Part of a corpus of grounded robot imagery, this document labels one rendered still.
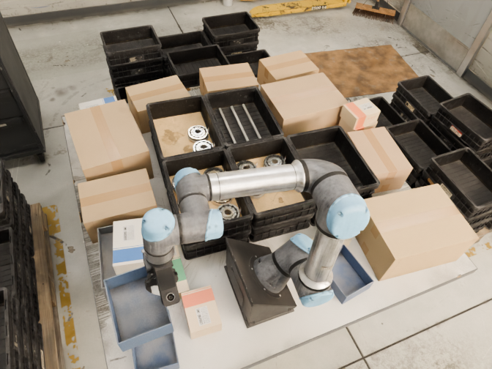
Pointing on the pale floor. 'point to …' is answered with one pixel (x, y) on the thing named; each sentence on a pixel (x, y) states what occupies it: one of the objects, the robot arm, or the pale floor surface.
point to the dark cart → (17, 105)
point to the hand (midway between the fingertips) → (162, 293)
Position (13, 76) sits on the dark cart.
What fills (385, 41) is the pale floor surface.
